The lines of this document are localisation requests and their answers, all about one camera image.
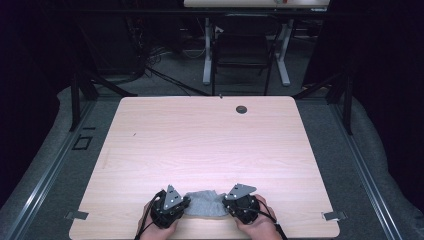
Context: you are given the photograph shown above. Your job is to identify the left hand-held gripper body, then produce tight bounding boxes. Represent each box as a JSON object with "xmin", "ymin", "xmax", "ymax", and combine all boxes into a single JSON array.
[{"xmin": 149, "ymin": 184, "xmax": 192, "ymax": 230}]

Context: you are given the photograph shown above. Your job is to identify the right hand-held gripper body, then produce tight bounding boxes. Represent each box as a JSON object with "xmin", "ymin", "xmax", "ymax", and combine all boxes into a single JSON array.
[{"xmin": 222, "ymin": 183, "xmax": 261, "ymax": 225}]

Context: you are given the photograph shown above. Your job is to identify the grey sock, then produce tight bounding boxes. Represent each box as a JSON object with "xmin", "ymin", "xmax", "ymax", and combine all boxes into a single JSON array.
[{"xmin": 183, "ymin": 189, "xmax": 229, "ymax": 218}]

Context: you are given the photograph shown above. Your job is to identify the person's left hand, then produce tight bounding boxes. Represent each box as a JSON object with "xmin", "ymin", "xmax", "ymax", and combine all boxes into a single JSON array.
[{"xmin": 138, "ymin": 201, "xmax": 180, "ymax": 240}]

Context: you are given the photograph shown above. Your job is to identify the person's right hand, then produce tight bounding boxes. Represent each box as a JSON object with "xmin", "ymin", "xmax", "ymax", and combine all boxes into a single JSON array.
[{"xmin": 234, "ymin": 194, "xmax": 284, "ymax": 240}]

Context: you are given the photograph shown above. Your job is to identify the black metal stand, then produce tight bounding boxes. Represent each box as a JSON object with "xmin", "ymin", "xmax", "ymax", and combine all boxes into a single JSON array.
[
  {"xmin": 292, "ymin": 70, "xmax": 355, "ymax": 136},
  {"xmin": 69, "ymin": 70, "xmax": 138, "ymax": 133}
]

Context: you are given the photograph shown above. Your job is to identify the black chair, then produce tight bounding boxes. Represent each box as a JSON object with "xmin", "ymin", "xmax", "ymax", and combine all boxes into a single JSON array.
[{"xmin": 211, "ymin": 14, "xmax": 280, "ymax": 97}]

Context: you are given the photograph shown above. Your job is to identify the white-legged desk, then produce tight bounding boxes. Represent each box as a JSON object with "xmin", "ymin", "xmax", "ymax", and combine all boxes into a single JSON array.
[{"xmin": 183, "ymin": 0, "xmax": 331, "ymax": 88}]

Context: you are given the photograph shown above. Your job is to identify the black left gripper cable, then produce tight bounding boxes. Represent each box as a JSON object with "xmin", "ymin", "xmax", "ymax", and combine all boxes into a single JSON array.
[{"xmin": 134, "ymin": 189, "xmax": 167, "ymax": 240}]

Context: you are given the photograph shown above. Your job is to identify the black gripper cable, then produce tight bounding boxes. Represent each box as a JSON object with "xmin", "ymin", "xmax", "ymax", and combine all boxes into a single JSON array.
[
  {"xmin": 134, "ymin": 189, "xmax": 167, "ymax": 240},
  {"xmin": 254, "ymin": 195, "xmax": 289, "ymax": 240}
]

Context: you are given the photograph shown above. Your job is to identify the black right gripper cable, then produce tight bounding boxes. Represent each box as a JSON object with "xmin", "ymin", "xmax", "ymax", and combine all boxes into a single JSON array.
[{"xmin": 254, "ymin": 195, "xmax": 289, "ymax": 240}]

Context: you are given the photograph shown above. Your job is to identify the grey table edge bracket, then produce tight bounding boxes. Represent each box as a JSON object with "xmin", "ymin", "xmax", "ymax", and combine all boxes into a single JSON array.
[
  {"xmin": 64, "ymin": 210, "xmax": 90, "ymax": 221},
  {"xmin": 321, "ymin": 210, "xmax": 348, "ymax": 222}
]

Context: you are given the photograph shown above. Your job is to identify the aluminium floor rail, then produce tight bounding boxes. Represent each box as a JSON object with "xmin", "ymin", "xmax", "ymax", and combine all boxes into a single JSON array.
[
  {"xmin": 0, "ymin": 99, "xmax": 98, "ymax": 240},
  {"xmin": 328, "ymin": 99, "xmax": 405, "ymax": 240}
]

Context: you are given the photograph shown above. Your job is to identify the black floor cables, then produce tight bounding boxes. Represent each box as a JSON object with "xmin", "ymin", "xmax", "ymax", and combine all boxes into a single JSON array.
[{"xmin": 145, "ymin": 46, "xmax": 212, "ymax": 97}]

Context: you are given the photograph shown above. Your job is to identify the black horizontal frame bar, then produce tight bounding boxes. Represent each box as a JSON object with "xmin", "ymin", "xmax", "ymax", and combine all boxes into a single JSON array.
[{"xmin": 70, "ymin": 8, "xmax": 334, "ymax": 17}]

